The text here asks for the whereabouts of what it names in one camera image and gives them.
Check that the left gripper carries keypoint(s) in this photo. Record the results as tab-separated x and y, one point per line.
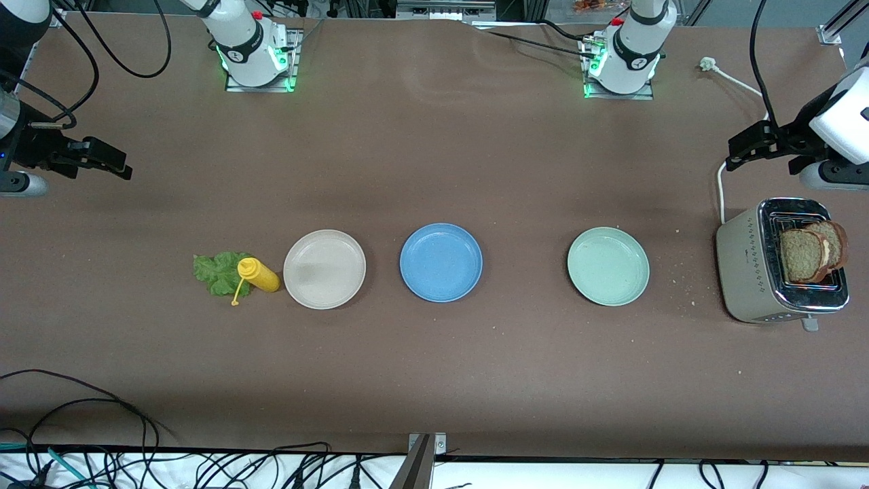
789	139

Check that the brown bread slice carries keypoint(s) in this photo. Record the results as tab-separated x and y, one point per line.
838	244
801	257

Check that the green lettuce leaf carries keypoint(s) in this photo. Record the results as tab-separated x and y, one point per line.
214	272

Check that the yellow squeeze bottle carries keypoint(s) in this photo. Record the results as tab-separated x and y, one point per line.
261	275

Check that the pale green plate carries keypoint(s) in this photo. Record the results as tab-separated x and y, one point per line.
608	266

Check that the beige plate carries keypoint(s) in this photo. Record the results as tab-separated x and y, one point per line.
324	269

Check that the blue plate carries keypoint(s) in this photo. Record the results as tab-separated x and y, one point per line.
441	263

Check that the beige chrome toaster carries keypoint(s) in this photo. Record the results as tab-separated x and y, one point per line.
743	272

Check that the orange food items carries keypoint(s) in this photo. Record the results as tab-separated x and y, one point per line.
594	6

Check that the aluminium frame profile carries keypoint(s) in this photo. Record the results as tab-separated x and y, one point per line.
842	24

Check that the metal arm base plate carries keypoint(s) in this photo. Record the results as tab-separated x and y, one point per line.
293	68
618	96

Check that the metal table bracket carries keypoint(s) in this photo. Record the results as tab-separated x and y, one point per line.
417	468

